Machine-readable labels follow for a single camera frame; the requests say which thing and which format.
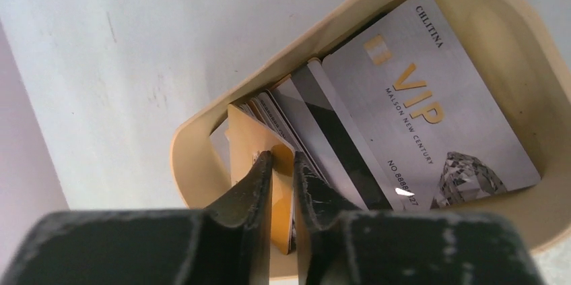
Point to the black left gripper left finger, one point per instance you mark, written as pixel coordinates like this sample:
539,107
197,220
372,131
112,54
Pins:
228,242

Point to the beige plastic card tray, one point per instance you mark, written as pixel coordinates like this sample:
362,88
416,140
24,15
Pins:
509,46

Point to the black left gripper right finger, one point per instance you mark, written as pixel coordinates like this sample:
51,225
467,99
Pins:
341,244

